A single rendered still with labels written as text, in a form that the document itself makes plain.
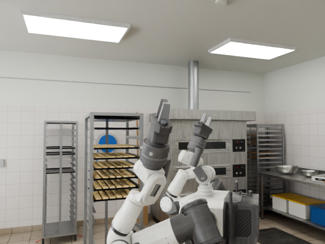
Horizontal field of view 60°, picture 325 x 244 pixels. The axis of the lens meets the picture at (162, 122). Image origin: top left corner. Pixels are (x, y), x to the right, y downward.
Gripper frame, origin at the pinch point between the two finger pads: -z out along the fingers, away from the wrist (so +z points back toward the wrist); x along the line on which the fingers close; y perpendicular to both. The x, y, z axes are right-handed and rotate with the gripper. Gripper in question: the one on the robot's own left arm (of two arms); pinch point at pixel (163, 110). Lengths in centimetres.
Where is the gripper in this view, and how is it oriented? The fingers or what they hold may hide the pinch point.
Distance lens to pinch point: 86.6
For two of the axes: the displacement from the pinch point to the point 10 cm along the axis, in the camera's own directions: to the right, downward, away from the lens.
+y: 9.7, 1.4, 2.0
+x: -1.4, -3.4, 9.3
